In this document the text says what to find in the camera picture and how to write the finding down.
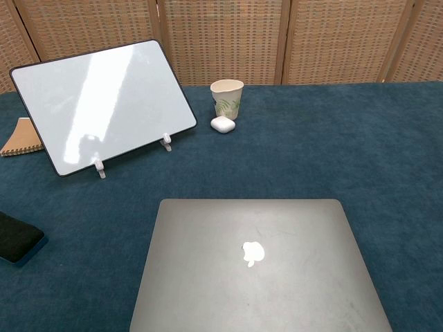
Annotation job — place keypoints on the black and blue eraser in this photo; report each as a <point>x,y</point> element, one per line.
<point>17,242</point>

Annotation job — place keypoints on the white board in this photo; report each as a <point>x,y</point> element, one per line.
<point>104,103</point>

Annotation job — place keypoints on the white earbuds case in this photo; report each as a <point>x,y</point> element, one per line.
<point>222,123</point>

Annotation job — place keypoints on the paper cup with leaf print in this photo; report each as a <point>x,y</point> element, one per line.
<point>226,100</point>

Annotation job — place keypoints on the blue table cloth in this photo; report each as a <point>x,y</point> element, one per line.
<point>311,148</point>

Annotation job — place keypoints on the grey closed laptop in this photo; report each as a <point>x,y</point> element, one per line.
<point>256,269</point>

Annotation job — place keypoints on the clear plastic board stand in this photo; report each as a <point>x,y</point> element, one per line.
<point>100,169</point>

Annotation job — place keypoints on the woven folding screen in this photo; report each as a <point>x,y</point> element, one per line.
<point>242,38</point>

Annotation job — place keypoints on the brown spiral notebook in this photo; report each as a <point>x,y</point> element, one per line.
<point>20,140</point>

